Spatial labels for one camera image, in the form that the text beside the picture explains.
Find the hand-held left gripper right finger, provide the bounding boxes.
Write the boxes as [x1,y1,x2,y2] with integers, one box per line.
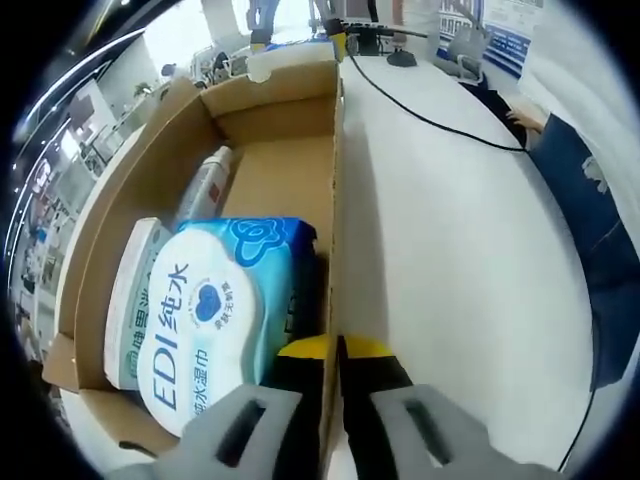
[338,335,507,480]

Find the black hanging cable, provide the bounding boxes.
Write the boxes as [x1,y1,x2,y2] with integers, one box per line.
[558,388,597,462]

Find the person's white shirt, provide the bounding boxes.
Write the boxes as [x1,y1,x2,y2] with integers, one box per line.
[519,54,640,211]

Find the blue wall poster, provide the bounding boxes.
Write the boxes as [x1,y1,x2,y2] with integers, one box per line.
[433,0,537,79]

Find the black round stand base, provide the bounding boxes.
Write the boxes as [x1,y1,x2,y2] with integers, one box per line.
[387,48,418,69]

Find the blue soft wet wipes pack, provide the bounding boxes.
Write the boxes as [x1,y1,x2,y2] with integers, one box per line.
[133,215,320,440]

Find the brown cardboard shoe box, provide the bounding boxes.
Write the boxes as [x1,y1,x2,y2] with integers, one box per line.
[41,58,348,476]

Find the white office chair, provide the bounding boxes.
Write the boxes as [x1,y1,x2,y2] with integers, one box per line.
[447,24,490,82]

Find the black tripod stand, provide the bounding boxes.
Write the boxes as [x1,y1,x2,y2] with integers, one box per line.
[347,0,431,57]

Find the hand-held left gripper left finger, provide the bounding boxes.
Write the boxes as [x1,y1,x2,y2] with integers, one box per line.
[115,335,332,480]

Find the long black table cable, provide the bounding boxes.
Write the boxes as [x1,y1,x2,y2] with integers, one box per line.
[346,53,527,154]

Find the white medicine box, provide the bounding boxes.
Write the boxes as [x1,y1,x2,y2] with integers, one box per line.
[103,217,175,392]

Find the white tube bottle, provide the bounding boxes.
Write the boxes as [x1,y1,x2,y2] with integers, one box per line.
[175,145,236,227]

